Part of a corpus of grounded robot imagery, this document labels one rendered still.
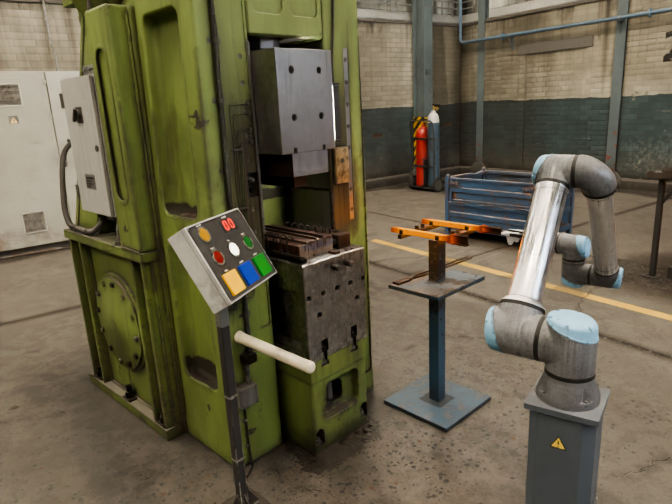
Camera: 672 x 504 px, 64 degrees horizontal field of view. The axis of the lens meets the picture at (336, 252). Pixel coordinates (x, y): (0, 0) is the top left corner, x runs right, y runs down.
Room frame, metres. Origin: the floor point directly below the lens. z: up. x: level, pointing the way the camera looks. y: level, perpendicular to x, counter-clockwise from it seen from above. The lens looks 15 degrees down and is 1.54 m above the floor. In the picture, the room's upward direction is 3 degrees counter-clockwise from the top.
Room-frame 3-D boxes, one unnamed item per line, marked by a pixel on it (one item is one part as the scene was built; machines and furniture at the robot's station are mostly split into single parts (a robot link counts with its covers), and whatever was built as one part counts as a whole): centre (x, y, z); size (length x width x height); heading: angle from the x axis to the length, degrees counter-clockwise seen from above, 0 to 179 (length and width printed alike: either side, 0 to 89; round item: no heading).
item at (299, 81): (2.44, 0.20, 1.56); 0.42 x 0.39 x 0.40; 45
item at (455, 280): (2.55, -0.50, 0.67); 0.40 x 0.30 x 0.02; 133
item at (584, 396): (1.55, -0.72, 0.65); 0.19 x 0.19 x 0.10
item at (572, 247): (2.20, -1.01, 0.92); 0.12 x 0.09 x 0.10; 44
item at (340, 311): (2.45, 0.20, 0.69); 0.56 x 0.38 x 0.45; 45
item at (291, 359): (1.95, 0.26, 0.62); 0.44 x 0.05 x 0.05; 45
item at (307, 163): (2.41, 0.23, 1.32); 0.42 x 0.20 x 0.10; 45
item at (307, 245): (2.41, 0.23, 0.96); 0.42 x 0.20 x 0.09; 45
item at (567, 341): (1.56, -0.72, 0.79); 0.17 x 0.15 x 0.18; 52
